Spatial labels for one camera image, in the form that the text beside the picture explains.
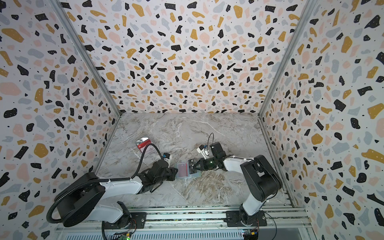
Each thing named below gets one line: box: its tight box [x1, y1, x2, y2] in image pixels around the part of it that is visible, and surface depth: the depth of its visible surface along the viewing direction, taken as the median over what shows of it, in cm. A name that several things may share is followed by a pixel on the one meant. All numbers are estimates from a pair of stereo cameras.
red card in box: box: [136, 139, 152, 149], surface depth 99 cm
